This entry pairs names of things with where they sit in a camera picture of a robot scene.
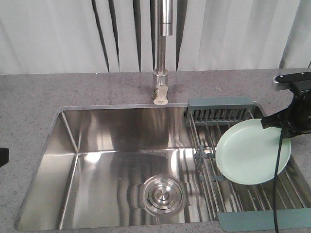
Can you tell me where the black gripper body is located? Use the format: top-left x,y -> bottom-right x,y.
282,83 -> 311,138

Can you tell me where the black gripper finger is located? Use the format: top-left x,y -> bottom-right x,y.
260,110 -> 290,129

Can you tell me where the light green round plate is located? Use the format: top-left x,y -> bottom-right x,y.
215,118 -> 281,185

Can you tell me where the round steel sink drain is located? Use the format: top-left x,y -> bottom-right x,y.
137,174 -> 188,216

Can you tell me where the chrome kitchen faucet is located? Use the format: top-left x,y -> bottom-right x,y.
152,0 -> 173,106

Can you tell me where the stainless steel sink basin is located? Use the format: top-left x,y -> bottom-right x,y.
16,104 -> 212,231

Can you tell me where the white pleated curtain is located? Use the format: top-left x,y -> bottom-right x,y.
0,0 -> 311,74

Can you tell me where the black camera cable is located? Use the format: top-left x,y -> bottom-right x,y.
272,121 -> 285,233

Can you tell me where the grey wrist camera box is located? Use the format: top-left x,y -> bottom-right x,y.
273,72 -> 311,91

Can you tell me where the grey-blue wire dish rack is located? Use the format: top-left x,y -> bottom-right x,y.
185,97 -> 311,232

